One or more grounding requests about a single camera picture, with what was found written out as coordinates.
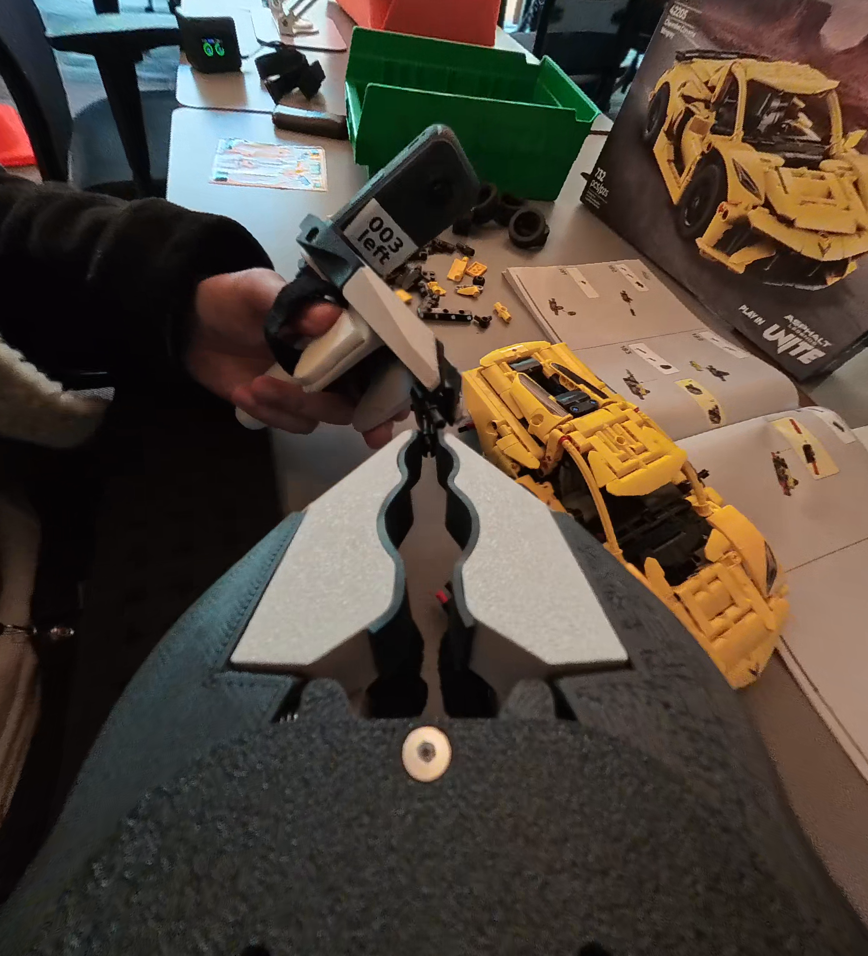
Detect pile of yellow black toy pieces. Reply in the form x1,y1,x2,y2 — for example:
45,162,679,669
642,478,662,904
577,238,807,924
383,239,514,331

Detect small flat black device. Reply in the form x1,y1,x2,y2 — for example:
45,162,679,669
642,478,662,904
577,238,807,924
271,105,349,140

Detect black device green lights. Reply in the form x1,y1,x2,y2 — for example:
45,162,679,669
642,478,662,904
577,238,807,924
174,9,244,74

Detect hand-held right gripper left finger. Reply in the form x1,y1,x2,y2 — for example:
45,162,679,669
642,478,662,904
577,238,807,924
231,429,416,677

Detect orange box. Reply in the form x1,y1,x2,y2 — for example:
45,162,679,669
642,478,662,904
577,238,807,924
335,0,503,47

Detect open instruction booklet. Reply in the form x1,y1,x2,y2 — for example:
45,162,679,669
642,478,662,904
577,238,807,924
503,259,868,832

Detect person's left hand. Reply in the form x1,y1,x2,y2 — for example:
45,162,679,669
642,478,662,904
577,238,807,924
186,267,414,451

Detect black printed toy box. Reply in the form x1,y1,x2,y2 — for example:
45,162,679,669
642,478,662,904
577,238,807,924
582,0,868,383

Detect black strap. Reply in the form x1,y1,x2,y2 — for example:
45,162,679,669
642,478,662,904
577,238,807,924
254,43,327,106

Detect green plastic bin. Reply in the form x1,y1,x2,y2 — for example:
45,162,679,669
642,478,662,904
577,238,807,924
344,26,601,203

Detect black toy connector piece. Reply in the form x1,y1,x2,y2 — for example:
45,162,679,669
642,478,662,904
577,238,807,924
411,388,456,458

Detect colourful sticker sheet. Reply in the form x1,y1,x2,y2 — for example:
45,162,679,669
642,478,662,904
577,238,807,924
208,136,328,193

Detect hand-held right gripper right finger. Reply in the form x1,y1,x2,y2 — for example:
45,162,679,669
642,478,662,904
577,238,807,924
440,432,630,694

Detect person's black trouser leg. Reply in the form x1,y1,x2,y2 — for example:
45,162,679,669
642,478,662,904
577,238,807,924
45,418,285,823

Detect person's left forearm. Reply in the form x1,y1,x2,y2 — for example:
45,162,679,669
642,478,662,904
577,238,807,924
0,133,276,419

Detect dark office chair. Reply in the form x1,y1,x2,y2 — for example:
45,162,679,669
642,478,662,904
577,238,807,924
0,0,184,199

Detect yellow toy brick car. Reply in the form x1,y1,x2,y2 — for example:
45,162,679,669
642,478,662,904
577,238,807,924
460,342,791,690

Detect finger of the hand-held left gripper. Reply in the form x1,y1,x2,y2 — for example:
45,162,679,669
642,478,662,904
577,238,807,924
343,263,466,428

